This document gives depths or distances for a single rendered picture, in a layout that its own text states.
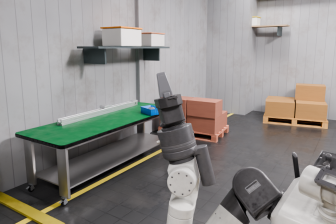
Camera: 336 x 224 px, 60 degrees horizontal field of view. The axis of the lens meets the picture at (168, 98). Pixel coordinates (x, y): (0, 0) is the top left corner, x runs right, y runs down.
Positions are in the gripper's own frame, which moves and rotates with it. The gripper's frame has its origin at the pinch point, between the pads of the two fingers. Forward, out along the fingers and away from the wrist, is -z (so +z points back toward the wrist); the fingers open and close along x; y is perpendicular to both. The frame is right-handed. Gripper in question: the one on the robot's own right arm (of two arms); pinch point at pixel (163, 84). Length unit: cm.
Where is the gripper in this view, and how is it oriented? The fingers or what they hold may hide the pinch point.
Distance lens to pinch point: 71.9
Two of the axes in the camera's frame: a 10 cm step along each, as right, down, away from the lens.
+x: 1.6, -0.1, -9.9
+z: 2.4, 9.7, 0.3
